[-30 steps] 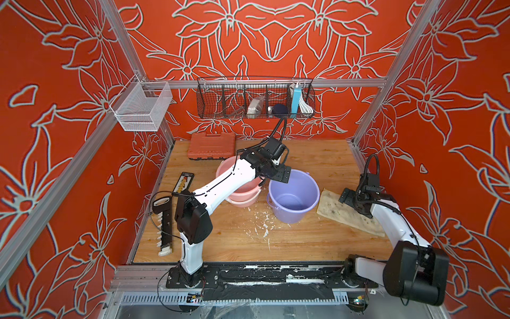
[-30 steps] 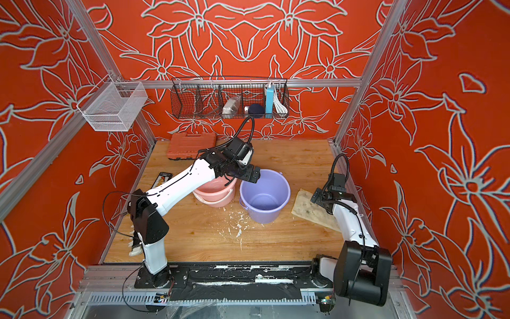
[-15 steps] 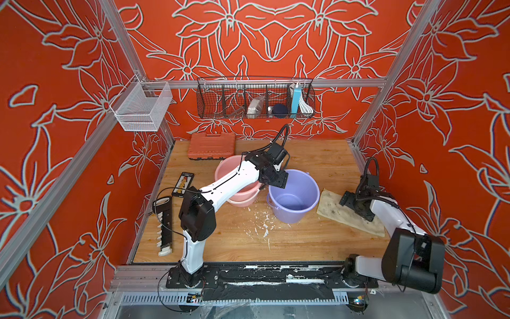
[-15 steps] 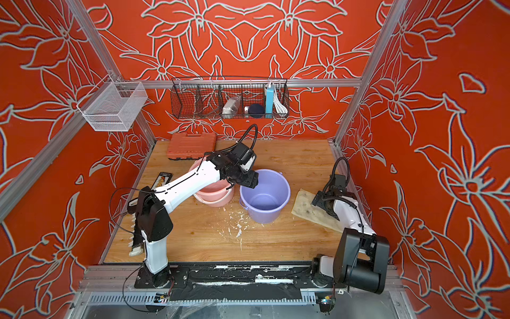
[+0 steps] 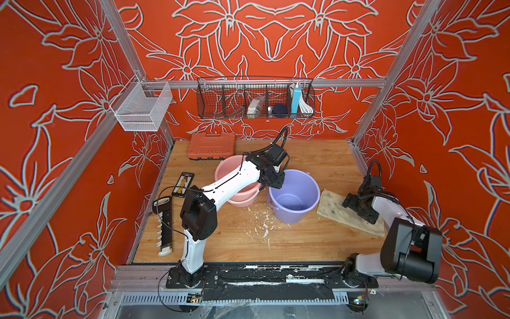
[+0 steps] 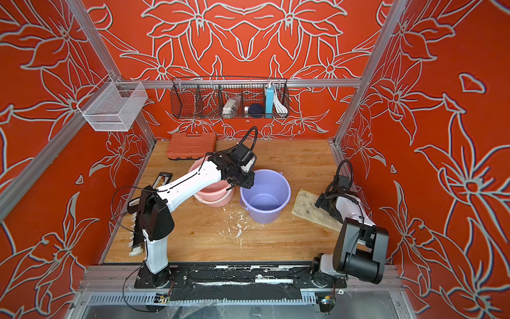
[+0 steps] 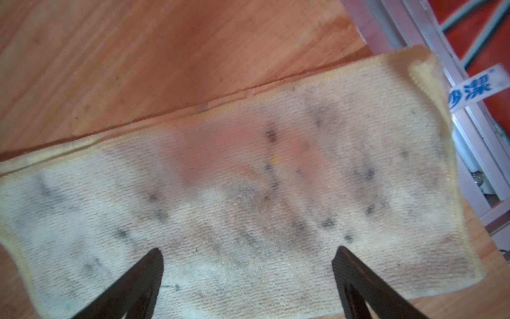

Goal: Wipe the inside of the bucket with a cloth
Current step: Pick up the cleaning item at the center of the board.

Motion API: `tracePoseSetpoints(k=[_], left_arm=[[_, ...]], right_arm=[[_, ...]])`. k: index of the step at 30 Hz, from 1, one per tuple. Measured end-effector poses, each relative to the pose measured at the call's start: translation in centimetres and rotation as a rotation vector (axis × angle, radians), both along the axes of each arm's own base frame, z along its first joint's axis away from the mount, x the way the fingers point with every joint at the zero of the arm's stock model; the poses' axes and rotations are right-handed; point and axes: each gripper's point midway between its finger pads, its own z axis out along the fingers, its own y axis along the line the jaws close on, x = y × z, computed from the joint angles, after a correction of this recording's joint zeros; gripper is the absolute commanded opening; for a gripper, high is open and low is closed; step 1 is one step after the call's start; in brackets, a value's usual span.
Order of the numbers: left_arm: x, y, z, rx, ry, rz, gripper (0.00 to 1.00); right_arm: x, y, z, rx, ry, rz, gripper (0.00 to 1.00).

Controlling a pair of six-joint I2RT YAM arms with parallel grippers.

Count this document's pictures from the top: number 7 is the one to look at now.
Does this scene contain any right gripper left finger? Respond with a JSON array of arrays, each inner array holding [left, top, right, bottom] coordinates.
[[74, 248, 164, 318]]

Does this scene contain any white cloth label tag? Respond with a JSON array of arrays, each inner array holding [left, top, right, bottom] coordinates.
[[448, 64, 509, 113]]

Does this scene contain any yellow cloth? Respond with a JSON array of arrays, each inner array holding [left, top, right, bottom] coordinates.
[[1, 46, 484, 318]]

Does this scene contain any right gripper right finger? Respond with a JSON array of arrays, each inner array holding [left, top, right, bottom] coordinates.
[[331, 246, 426, 318]]

